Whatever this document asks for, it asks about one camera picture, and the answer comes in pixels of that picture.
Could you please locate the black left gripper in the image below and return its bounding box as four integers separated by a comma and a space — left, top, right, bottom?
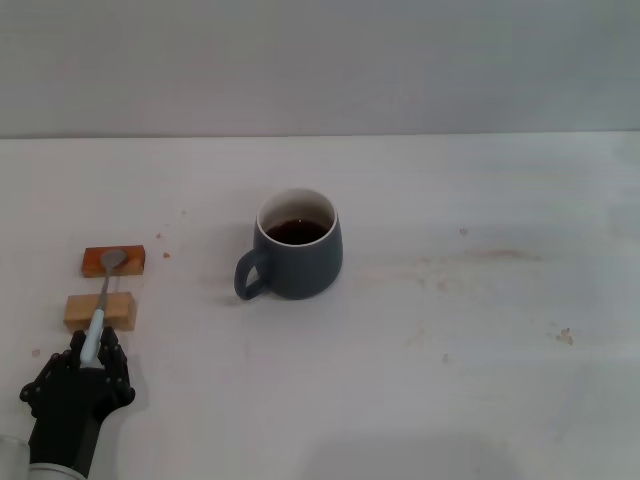
18, 326, 137, 477

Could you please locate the blue-handled metal spoon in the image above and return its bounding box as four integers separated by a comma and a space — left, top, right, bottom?
79, 248, 128, 369

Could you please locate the grey ceramic cup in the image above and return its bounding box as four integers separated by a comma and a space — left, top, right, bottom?
234, 187, 345, 302

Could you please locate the light wooden block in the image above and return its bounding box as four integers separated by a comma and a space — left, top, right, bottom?
63, 291, 137, 334

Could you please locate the reddish-brown wooden block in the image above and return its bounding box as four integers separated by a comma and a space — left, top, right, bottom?
81, 244, 147, 280

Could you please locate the dark coffee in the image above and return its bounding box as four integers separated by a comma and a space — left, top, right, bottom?
264, 218, 332, 247

